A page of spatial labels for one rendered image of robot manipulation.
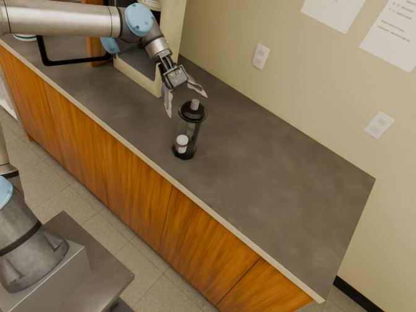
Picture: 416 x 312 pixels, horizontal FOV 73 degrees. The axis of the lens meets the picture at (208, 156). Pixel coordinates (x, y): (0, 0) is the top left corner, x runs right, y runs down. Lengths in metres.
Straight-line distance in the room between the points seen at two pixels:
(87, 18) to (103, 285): 0.71
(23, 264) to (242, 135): 0.98
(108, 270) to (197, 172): 0.48
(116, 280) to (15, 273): 0.28
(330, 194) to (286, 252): 0.38
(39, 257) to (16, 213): 0.11
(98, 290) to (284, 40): 1.23
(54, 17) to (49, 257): 0.55
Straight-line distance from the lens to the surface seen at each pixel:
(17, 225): 0.75
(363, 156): 1.55
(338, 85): 1.42
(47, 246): 0.77
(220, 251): 1.30
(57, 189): 2.25
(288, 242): 1.11
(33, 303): 0.80
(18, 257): 0.76
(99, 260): 0.96
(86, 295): 0.93
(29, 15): 0.79
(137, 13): 0.84
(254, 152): 1.30
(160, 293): 1.90
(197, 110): 1.02
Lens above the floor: 1.83
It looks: 48 degrees down
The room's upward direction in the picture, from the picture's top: 18 degrees clockwise
